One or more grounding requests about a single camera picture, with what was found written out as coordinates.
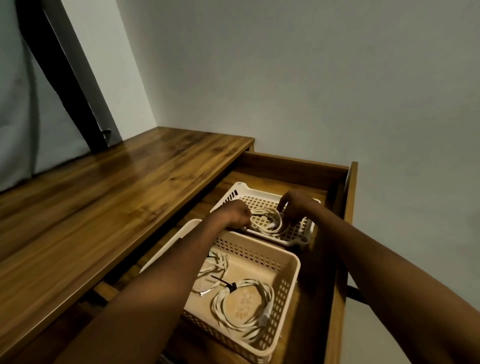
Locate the person's left hand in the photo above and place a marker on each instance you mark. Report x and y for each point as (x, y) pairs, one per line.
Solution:
(231, 213)

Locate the person's right hand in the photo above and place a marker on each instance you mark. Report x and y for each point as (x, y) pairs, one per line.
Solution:
(300, 205)

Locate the person's left fingers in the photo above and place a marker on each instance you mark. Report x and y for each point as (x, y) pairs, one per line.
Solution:
(245, 217)

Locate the person's right fingers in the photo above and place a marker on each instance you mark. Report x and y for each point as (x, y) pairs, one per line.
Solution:
(284, 207)

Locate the person's right forearm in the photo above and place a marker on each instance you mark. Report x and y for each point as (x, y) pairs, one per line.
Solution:
(390, 285)

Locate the person's left forearm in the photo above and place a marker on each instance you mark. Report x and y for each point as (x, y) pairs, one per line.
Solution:
(150, 296)

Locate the white perforated plastic basket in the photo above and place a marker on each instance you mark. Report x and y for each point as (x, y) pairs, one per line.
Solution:
(262, 213)

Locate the wooden drawer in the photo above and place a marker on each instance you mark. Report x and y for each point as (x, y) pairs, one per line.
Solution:
(285, 240)

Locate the beige perforated plastic basket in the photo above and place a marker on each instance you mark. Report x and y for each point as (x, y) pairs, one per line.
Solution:
(243, 285)

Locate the black zip tie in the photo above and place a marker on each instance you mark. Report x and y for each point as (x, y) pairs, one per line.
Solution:
(224, 284)

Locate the grey curtain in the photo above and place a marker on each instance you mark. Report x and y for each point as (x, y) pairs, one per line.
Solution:
(33, 112)

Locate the dark door frame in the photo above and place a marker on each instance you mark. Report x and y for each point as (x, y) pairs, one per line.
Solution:
(71, 78)

